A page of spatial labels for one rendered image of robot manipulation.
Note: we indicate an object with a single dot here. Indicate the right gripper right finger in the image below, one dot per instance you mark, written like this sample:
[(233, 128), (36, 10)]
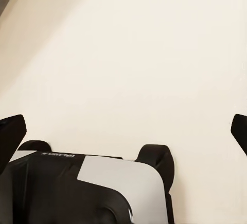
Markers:
[(239, 130)]

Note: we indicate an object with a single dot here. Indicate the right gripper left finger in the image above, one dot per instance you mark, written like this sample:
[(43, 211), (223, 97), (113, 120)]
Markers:
[(12, 131)]

